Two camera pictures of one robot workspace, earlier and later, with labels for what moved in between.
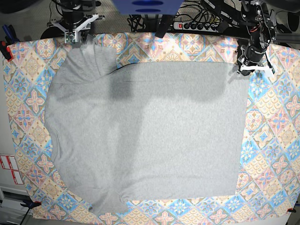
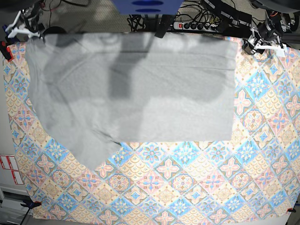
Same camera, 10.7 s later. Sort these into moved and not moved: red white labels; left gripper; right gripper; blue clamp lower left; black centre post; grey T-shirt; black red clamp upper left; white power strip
Moved: grey T-shirt; left gripper; right gripper
Not moved: black centre post; white power strip; blue clamp lower left; red white labels; black red clamp upper left
